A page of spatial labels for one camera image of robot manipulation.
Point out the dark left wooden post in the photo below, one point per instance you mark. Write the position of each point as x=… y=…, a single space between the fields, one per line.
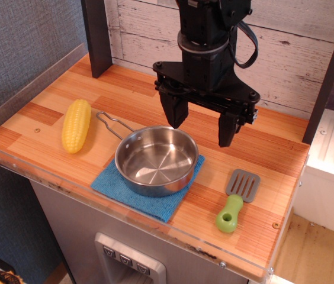
x=97 y=36

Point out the dark right wooden post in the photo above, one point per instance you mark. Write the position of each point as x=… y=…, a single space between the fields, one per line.
x=320 y=103

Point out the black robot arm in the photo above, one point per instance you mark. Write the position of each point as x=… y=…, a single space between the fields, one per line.
x=209 y=27

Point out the white toy sink unit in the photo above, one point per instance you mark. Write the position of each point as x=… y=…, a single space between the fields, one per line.
x=331 y=159

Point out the blue knitted cloth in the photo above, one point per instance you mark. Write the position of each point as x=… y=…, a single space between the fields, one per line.
x=110 y=183

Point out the grey spatula green handle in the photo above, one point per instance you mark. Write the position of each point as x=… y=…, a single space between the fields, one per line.
x=241 y=188

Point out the grey toy fridge dispenser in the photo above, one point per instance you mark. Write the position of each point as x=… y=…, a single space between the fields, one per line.
x=123 y=264

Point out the dark wooden post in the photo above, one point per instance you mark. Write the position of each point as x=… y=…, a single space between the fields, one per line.
x=97 y=36
x=320 y=103

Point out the yellow plastic corn cob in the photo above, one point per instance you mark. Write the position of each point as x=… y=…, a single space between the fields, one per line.
x=76 y=126

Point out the stainless steel pot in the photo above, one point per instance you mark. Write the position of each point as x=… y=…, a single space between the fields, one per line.
x=154 y=161

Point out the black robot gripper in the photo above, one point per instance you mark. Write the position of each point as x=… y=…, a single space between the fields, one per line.
x=210 y=82

